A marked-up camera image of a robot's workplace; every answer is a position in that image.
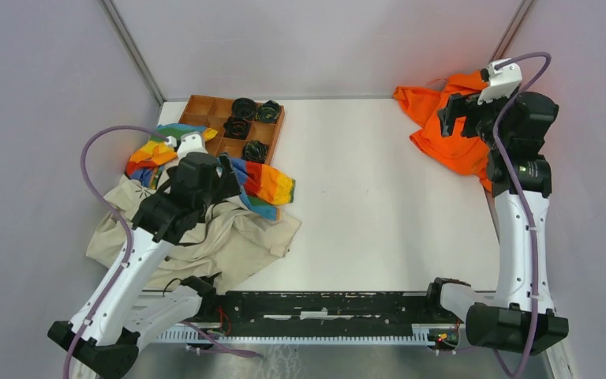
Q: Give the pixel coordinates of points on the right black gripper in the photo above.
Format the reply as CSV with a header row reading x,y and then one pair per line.
x,y
461,105

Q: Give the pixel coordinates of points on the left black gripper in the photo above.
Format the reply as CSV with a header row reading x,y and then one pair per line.
x,y
226,185

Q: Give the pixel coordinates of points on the beige zip jacket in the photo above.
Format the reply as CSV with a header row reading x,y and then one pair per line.
x,y
238,245

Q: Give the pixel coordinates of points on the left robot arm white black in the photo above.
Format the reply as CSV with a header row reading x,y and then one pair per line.
x,y
106,335

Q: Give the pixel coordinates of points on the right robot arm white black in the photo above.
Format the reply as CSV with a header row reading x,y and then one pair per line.
x,y
520,316

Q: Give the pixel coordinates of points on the orange jacket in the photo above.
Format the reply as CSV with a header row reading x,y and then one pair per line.
x,y
464,156

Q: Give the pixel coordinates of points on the black rolled sock near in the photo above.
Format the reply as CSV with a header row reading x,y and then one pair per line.
x,y
254,151

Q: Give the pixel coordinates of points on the black rolled sock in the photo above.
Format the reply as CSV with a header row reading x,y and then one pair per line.
x,y
268,112
254,151
244,108
236,128

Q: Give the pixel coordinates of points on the rainbow striped garment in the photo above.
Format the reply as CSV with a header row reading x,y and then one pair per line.
x,y
264,187

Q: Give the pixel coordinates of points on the black rolled sock middle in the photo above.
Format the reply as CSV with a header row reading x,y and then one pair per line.
x,y
236,128

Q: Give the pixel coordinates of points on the brown wooden compartment tray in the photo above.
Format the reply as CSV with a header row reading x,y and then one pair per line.
x,y
213,112

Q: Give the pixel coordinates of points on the black rolled sock far left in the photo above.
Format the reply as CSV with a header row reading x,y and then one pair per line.
x,y
244,108

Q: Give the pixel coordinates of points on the black rolled sock far right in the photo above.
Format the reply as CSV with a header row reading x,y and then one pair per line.
x,y
268,112

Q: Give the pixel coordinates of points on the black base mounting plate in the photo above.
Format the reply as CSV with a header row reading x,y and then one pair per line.
x,y
322,314

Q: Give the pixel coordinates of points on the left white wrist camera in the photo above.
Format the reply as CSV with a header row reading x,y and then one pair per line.
x,y
190,142

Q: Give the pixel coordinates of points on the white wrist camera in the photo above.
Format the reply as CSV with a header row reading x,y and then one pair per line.
x,y
190,142
501,79

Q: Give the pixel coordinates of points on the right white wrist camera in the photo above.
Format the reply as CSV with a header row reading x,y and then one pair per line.
x,y
501,79

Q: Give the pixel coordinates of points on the aluminium frame rail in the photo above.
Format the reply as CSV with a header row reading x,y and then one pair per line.
x,y
420,335

